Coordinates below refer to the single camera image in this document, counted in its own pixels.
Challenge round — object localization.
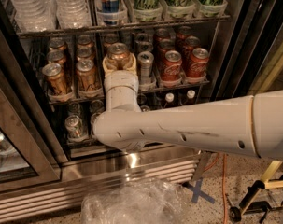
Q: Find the red cola can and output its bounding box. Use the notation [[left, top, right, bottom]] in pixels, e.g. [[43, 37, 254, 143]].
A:
[[157, 39, 175, 65], [182, 35, 200, 68], [153, 28, 171, 47], [176, 26, 191, 49], [160, 50, 182, 81], [186, 48, 209, 78]]

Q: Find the red cola can front right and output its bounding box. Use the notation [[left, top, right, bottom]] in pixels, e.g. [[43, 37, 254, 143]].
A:
[[186, 48, 209, 78]]

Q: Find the silver slim can behind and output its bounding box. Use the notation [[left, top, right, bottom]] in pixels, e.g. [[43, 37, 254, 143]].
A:
[[136, 41, 153, 54]]

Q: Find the red cola can front left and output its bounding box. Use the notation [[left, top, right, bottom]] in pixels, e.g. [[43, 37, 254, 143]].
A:
[[160, 50, 182, 81]]

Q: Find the wire shelf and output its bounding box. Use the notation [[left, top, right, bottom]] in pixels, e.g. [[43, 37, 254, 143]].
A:
[[47, 78, 209, 105], [16, 14, 231, 39]]

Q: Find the orange cable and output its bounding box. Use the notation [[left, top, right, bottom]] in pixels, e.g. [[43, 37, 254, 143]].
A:
[[204, 152, 229, 224]]

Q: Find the silver slim can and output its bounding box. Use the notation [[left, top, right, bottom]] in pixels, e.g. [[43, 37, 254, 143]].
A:
[[136, 41, 153, 54], [137, 51, 154, 85]]

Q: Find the middle wire shelf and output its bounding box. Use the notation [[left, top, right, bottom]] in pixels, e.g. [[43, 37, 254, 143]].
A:
[[47, 78, 209, 105]]

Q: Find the top wire shelf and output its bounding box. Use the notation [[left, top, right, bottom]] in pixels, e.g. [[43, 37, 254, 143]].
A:
[[16, 14, 231, 39]]

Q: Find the fridge left glass door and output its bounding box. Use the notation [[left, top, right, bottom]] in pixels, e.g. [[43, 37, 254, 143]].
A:
[[0, 69, 60, 194]]

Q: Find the water bottle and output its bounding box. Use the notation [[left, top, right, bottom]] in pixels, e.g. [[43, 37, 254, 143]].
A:
[[11, 0, 56, 32], [55, 0, 92, 29]]

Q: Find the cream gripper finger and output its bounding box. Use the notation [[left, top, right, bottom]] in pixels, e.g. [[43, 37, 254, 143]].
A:
[[123, 53, 137, 73], [102, 56, 117, 77]]

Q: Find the green white can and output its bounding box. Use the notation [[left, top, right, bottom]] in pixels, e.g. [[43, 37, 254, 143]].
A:
[[64, 115, 85, 138], [90, 100, 105, 114], [67, 102, 83, 119], [90, 112, 100, 133]]

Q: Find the green white can front left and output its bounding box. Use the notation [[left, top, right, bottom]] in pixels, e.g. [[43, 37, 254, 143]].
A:
[[64, 115, 85, 138]]

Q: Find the orange can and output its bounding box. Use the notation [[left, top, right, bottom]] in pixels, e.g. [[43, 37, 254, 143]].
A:
[[77, 35, 94, 48], [47, 49, 67, 68], [42, 63, 71, 96], [49, 37, 67, 51], [106, 42, 131, 70], [76, 48, 95, 61], [76, 60, 100, 91], [104, 33, 119, 47]]

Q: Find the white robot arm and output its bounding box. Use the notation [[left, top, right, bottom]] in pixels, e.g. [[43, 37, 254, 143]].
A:
[[93, 59, 283, 161]]

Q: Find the right water bottle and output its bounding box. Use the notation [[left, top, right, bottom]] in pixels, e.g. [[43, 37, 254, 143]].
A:
[[55, 0, 92, 29]]

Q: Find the yellow black stand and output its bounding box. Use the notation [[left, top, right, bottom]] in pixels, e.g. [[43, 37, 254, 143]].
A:
[[229, 161, 283, 224]]

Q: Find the white cap bottle right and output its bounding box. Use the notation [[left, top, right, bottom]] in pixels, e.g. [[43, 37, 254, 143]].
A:
[[182, 90, 196, 105]]

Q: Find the white cap bottle left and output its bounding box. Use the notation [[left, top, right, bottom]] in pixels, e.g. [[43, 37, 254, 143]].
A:
[[162, 92, 175, 108]]

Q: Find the silver slim can front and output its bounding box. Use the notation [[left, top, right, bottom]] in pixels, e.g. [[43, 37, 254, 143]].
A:
[[137, 51, 154, 85]]

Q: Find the left water bottle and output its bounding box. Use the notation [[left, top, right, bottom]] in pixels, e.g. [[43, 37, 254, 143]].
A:
[[11, 0, 56, 32]]

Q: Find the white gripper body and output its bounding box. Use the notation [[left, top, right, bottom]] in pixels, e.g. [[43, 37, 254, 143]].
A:
[[104, 70, 139, 90]]

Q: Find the blue cola can right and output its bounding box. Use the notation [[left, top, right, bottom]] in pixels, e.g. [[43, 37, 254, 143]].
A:
[[140, 105, 150, 112]]

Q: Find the red cola can back left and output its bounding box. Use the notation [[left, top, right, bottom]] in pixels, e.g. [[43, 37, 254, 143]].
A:
[[153, 28, 171, 47]]

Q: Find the clear plastic bag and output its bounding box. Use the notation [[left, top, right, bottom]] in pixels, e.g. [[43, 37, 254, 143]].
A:
[[81, 178, 189, 224]]

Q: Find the white cap bottle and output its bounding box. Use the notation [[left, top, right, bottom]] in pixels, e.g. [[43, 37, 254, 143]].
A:
[[162, 92, 175, 108], [182, 90, 196, 105]]

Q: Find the green white can back left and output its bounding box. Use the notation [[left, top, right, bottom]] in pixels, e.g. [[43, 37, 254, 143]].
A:
[[67, 102, 83, 119]]

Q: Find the fridge bottom vent grille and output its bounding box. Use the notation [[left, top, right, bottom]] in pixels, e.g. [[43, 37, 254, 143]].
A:
[[0, 161, 197, 224]]

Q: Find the red cola can back right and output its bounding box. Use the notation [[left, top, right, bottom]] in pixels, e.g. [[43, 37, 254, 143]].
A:
[[176, 26, 191, 49]]

